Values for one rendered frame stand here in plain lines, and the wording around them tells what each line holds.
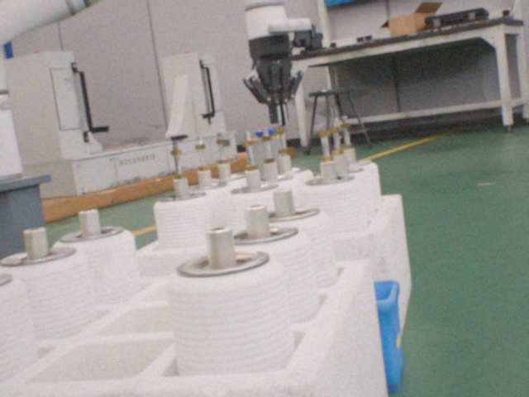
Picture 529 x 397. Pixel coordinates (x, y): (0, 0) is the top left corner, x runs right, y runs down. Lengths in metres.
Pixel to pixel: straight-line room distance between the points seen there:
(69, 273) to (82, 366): 0.10
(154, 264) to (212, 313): 0.59
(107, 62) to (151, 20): 0.70
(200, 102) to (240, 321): 4.37
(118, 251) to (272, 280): 0.33
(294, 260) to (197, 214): 0.49
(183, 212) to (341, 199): 0.24
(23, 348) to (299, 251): 0.26
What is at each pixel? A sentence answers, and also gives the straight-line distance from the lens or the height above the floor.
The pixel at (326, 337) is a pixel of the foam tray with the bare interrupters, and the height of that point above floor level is 0.18.
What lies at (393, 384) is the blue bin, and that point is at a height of 0.01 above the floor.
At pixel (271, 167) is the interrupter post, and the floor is 0.27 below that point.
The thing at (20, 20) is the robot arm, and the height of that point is 0.61.
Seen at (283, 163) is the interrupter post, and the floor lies 0.27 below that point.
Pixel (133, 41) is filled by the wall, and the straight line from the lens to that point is 7.75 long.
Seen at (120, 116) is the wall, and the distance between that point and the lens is 7.91.
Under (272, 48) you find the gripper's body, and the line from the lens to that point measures 1.35.
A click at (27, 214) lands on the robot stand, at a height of 0.23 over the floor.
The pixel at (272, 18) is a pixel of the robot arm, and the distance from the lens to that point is 1.36.
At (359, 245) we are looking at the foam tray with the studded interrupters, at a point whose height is 0.17.
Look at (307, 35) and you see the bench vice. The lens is 5.77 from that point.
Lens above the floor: 0.37
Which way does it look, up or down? 6 degrees down
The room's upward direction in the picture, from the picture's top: 8 degrees counter-clockwise
